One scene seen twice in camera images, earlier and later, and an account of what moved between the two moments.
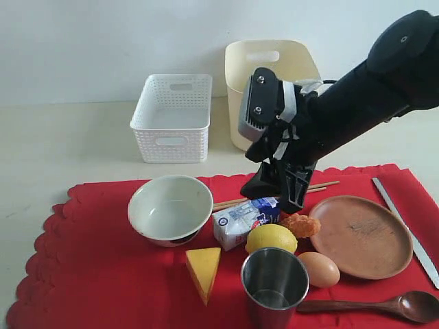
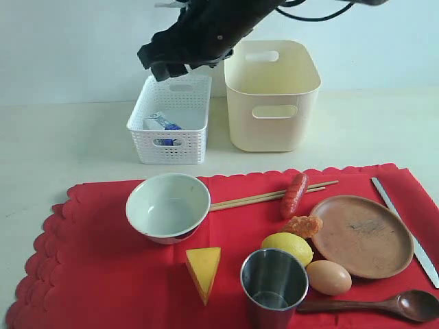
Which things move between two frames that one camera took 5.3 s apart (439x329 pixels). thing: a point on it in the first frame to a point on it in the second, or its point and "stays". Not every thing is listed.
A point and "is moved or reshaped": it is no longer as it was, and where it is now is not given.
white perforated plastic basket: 172,117 stays
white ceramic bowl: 170,210 stays
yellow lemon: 270,236 to 291,244
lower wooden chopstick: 220,207 stays
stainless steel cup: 274,281 stays
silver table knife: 417,249 stays
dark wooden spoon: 419,306 stays
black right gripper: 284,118 to 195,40
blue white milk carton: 232,225 to 167,125
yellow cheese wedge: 204,264 stays
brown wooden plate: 367,239 stays
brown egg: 322,272 is moved or reshaped
